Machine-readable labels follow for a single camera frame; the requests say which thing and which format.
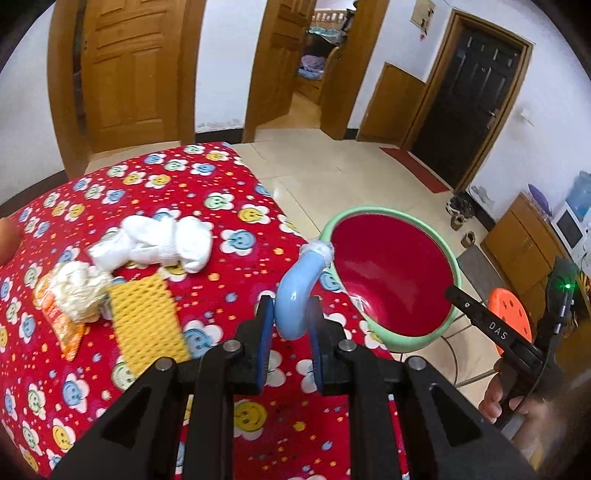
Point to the light blue curved tube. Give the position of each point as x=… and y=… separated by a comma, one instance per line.
x=291, y=304

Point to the red flower print tablecloth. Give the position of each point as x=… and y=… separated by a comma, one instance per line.
x=221, y=184

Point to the dark sneaker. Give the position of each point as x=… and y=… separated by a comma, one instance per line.
x=467, y=205
x=455, y=203

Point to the blue water bottle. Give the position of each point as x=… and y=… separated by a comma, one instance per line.
x=581, y=194

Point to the open wooden panel door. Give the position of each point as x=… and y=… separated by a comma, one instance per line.
x=281, y=60

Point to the beige wall box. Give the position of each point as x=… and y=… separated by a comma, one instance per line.
x=424, y=11

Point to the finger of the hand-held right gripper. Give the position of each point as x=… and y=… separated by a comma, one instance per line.
x=489, y=321

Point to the red basin with green rim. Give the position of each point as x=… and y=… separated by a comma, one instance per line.
x=392, y=277

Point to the dark entrance door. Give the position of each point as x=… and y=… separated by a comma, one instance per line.
x=475, y=92

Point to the wooden cabinet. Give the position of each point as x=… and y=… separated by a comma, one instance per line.
x=521, y=249

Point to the closed wooden panel door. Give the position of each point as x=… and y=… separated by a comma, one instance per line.
x=124, y=69

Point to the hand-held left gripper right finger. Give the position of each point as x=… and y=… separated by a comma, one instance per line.
x=316, y=350

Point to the grey floor mat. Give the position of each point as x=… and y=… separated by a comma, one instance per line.
x=485, y=270

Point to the red apple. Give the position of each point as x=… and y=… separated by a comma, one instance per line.
x=9, y=240

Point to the white sock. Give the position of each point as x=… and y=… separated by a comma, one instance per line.
x=196, y=247
x=134, y=244

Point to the brown shoe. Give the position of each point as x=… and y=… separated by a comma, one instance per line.
x=468, y=238
x=458, y=222

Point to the wooden wall panel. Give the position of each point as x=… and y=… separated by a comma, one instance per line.
x=392, y=106

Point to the orange snack packet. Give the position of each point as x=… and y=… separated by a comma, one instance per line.
x=60, y=323

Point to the orange plastic stool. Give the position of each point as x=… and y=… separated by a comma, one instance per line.
x=512, y=318

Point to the wooden bed with bedding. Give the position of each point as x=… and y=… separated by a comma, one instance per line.
x=314, y=64

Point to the person's right hand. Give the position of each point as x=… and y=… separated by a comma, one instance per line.
x=494, y=397

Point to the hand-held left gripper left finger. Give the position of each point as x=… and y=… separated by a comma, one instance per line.
x=264, y=341

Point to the red doormat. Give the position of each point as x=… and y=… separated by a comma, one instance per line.
x=415, y=168

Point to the white microwave oven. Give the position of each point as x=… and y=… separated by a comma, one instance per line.
x=570, y=228

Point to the white paper ball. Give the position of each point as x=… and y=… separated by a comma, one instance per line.
x=81, y=290

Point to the yellow foam fruit net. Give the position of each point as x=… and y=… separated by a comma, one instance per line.
x=147, y=323

